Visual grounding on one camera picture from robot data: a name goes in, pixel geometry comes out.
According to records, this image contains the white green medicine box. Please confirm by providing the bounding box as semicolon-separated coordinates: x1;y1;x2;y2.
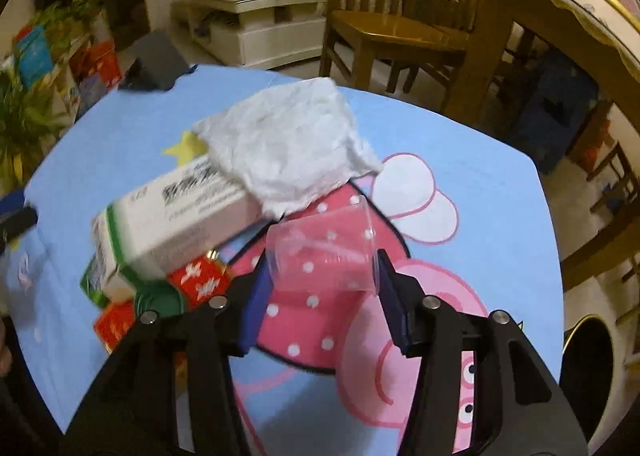
80;156;262;307

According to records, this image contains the clear plastic cup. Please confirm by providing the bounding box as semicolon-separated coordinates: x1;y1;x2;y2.
265;196;378;294

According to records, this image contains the white tissue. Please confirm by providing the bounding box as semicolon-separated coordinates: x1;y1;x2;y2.
193;78;383;220

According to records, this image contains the black round trash bin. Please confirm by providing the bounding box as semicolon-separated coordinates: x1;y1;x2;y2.
560;315;614;442

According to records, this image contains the green bottle cap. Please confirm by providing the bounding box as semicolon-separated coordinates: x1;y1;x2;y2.
134;279;188;318

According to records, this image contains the red cigarette pack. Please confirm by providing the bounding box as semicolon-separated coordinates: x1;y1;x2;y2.
93;251;233;353

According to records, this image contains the blue gift bag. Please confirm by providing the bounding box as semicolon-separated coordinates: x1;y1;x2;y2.
14;26;54;88

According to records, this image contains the red gift box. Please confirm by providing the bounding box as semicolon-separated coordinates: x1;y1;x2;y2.
70;41;122;90

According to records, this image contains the right side wooden chair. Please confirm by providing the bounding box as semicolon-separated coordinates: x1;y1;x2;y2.
560;139;640;356

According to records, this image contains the blue cartoon tablecloth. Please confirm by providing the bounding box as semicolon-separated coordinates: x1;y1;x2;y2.
1;66;563;455

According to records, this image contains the black phone stand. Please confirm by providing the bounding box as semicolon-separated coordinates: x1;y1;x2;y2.
118;30;198;92

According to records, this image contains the white coffee table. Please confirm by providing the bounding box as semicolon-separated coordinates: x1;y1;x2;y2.
171;0;328;70

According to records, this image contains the blue plastic stool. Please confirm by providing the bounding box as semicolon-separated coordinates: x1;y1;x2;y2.
506;55;599;174

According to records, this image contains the wooden dining table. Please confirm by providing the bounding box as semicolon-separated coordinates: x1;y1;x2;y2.
444;0;639;129

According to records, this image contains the near wooden chair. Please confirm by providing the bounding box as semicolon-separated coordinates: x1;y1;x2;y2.
319;0;465;90

